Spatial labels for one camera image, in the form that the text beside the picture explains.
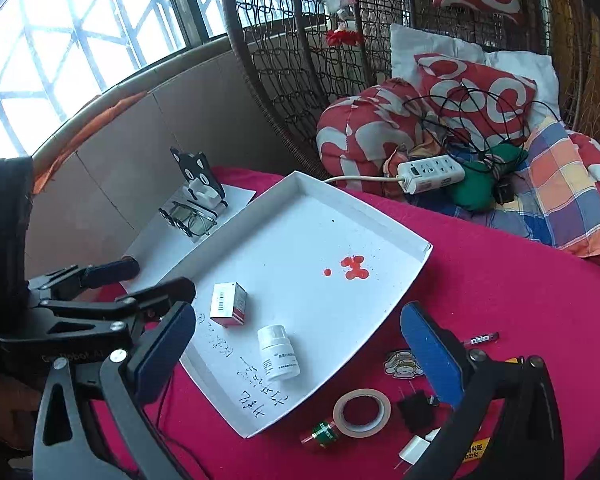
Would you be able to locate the cartoon sticker badge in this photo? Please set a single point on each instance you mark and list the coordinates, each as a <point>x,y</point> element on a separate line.
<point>401,364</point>

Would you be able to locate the white cardboard tray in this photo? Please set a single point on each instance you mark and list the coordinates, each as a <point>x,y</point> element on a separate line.
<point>325,265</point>

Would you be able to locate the pink tablecloth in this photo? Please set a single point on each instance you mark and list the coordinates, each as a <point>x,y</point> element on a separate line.
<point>512,326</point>

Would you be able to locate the white pill bottle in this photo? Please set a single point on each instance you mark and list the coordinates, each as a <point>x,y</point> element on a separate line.
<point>279,361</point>

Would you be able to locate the white power strip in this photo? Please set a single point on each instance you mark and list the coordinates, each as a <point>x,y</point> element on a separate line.
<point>420,176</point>

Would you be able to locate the wicker egg chair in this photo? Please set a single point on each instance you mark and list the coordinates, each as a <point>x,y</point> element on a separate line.
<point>294,74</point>

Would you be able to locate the white charger plug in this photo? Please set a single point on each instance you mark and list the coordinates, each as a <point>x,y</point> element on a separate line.
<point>415,448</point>

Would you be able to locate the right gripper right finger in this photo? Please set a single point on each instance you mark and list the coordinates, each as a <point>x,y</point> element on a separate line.
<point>527,442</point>

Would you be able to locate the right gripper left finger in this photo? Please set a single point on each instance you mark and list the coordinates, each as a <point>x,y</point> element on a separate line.
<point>128,379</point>

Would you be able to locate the window with lattice grille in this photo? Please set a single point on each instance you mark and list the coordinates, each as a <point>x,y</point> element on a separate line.
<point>57,55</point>

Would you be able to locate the orange cloth on sill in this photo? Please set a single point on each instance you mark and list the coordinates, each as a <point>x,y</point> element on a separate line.
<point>92,127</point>

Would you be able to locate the person left hand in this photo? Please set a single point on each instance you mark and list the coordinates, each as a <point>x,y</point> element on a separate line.
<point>17,403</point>

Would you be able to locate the red white round cushion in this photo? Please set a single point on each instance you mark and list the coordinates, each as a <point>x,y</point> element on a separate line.
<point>363,137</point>

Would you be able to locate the masking tape roll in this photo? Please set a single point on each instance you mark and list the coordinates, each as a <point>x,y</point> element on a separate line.
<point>361,413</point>

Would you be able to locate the green cloth bag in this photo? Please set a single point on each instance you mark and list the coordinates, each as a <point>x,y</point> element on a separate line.
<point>475,192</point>

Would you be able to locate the black cat phone stand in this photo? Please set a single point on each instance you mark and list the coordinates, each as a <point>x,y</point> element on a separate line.
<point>202,187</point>

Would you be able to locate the black power adapter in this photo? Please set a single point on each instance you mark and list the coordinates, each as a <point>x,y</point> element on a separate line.
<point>418,411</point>

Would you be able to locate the red white square pillow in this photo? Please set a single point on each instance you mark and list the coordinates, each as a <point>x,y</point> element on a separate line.
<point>482,105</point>

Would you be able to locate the black frame eyeglasses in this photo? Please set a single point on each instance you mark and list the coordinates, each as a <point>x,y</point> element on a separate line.
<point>192,220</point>

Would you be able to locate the white paper sheet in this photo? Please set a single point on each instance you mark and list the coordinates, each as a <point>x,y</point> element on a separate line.
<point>159,247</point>

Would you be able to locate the small white medicine box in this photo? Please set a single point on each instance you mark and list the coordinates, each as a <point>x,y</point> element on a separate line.
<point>228,304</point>

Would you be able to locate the black gel pen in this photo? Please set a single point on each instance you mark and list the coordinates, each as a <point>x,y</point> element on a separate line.
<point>481,339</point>

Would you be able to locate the plaid checkered cushion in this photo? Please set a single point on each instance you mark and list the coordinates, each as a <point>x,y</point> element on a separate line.
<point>552,198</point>

